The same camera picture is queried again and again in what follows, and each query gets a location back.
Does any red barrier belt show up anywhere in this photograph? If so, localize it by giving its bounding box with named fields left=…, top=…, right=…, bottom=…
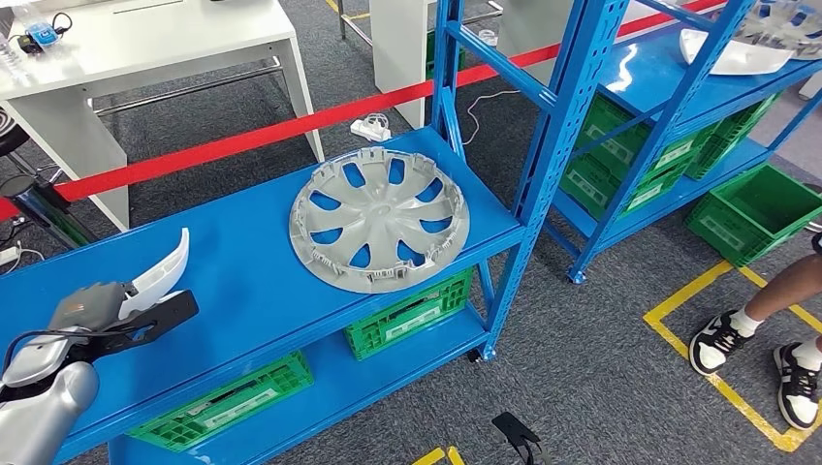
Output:
left=0, top=0, right=727, bottom=223

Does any person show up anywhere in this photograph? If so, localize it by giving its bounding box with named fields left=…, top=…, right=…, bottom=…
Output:
left=688, top=182, right=822, bottom=431

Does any white floor cable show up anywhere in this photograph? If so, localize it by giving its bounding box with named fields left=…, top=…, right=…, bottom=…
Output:
left=460, top=88, right=522, bottom=146

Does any black robot right foot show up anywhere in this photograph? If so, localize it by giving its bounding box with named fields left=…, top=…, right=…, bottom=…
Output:
left=490, top=412, right=547, bottom=465

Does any white desk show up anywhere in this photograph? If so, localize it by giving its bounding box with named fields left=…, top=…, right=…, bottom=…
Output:
left=0, top=0, right=326, bottom=233

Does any black wrist mount plate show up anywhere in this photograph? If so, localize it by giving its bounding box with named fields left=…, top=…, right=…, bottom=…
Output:
left=77, top=290, right=201, bottom=366

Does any white power strip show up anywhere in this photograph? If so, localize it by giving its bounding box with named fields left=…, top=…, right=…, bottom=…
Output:
left=349, top=113, right=393, bottom=143

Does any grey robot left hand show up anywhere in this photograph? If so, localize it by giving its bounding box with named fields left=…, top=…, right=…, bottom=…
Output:
left=49, top=282, right=140, bottom=336

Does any blue gadget with black cable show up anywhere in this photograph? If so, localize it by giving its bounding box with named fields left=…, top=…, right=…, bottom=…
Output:
left=16, top=11, right=73, bottom=56

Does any black ribbed round base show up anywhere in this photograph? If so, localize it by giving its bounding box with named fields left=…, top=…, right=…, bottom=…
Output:
left=0, top=108, right=31, bottom=160

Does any white curved plastic part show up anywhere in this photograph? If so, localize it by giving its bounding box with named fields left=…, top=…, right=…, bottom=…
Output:
left=117, top=228, right=191, bottom=321
left=679, top=28, right=796, bottom=77

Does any blue metal shelf rack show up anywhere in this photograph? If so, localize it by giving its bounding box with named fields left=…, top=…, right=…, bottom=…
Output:
left=0, top=0, right=631, bottom=465
left=542, top=0, right=822, bottom=286

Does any black stanchion post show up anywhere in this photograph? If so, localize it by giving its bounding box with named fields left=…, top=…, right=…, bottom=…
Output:
left=0, top=174, right=98, bottom=252

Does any black and white sneaker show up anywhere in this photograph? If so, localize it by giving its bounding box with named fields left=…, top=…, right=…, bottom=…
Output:
left=772, top=343, right=821, bottom=431
left=688, top=309, right=750, bottom=378

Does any grey plastic wheel hubcap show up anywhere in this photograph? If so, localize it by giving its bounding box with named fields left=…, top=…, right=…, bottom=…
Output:
left=289, top=145, right=471, bottom=295
left=732, top=0, right=822, bottom=61

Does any white desk side panel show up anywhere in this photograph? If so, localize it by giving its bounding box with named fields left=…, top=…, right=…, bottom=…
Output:
left=368, top=0, right=439, bottom=130

